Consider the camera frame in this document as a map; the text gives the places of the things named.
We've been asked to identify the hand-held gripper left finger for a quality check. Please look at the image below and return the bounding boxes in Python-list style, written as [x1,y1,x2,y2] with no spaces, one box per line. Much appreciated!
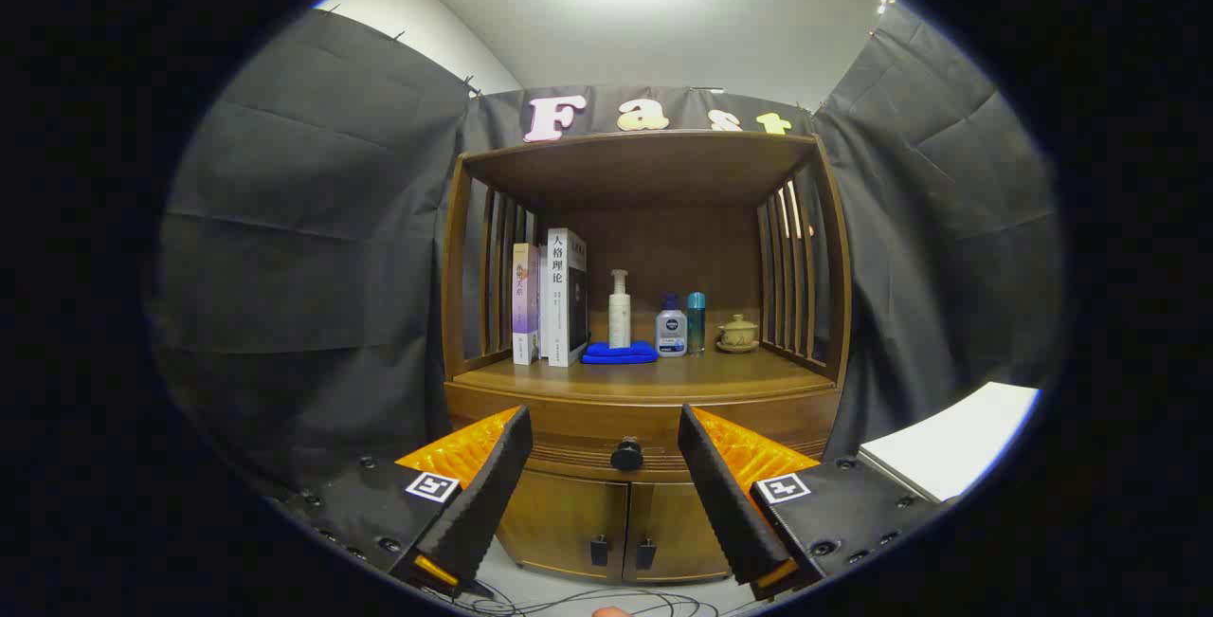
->
[275,406,534,599]

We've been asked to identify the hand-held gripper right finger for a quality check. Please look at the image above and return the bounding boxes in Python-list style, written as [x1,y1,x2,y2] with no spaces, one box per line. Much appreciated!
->
[677,404,949,601]

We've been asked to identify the wooden drawer with black knob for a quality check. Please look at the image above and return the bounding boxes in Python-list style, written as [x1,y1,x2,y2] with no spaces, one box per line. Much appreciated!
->
[445,385,842,483]

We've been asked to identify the wooden cabinet door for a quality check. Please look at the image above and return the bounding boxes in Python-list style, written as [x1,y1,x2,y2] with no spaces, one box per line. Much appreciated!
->
[498,470,629,580]
[625,480,735,583]

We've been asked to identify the wooden countertop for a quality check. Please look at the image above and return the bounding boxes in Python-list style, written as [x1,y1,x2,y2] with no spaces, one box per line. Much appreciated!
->
[453,347,837,402]

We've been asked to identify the brown wooden cabinet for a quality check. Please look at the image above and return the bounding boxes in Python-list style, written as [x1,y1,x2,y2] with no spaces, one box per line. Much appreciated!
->
[441,131,852,583]

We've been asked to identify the beige lidded teacup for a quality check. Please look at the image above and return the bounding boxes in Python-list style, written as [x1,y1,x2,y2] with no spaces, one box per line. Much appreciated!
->
[716,314,760,354]

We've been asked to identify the white bottle with blue cap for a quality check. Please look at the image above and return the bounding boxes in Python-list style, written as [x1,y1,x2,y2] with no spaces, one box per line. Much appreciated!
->
[656,293,688,358]

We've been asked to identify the blue folded cloth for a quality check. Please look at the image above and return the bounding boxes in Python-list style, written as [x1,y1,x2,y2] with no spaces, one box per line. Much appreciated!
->
[580,341,659,365]

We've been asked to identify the purple book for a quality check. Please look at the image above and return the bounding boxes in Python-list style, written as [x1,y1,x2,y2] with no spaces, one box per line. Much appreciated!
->
[512,243,541,366]

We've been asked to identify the white pump bottle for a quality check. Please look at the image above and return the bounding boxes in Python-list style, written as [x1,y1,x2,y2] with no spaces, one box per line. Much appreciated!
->
[608,269,632,350]

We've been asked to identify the white book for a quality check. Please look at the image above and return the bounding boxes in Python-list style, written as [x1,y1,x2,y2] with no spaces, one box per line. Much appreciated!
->
[540,227,588,368]

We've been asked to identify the white flat panel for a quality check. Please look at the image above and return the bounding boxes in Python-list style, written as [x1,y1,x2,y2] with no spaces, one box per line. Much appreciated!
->
[858,382,1041,502]

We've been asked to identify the black backdrop cloth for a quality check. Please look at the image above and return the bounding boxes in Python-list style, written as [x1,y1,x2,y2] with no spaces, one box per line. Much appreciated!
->
[147,6,1062,504]

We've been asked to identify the black floor cable bundle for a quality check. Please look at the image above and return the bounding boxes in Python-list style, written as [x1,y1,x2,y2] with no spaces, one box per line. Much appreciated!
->
[426,587,750,617]

